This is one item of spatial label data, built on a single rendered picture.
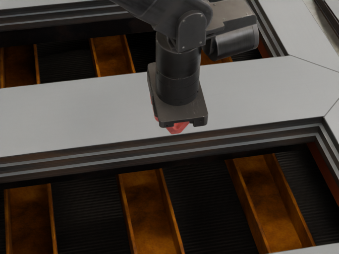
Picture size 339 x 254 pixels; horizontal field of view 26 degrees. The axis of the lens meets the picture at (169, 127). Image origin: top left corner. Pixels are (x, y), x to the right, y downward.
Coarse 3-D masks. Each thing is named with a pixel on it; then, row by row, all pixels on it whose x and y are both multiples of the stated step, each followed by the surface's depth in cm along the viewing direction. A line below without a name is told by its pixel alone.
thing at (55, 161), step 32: (256, 0) 151; (256, 128) 121; (288, 128) 122; (320, 128) 122; (0, 160) 115; (32, 160) 116; (64, 160) 116; (96, 160) 118; (128, 160) 118; (160, 160) 119
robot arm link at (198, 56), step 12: (156, 36) 89; (156, 48) 90; (168, 48) 88; (204, 48) 93; (156, 60) 92; (168, 60) 89; (180, 60) 89; (192, 60) 90; (168, 72) 91; (180, 72) 91; (192, 72) 92
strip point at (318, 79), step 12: (300, 60) 134; (300, 72) 131; (312, 72) 131; (324, 72) 131; (336, 72) 131; (312, 84) 129; (324, 84) 129; (336, 84) 129; (312, 96) 126; (324, 96) 126; (336, 96) 126; (324, 108) 123
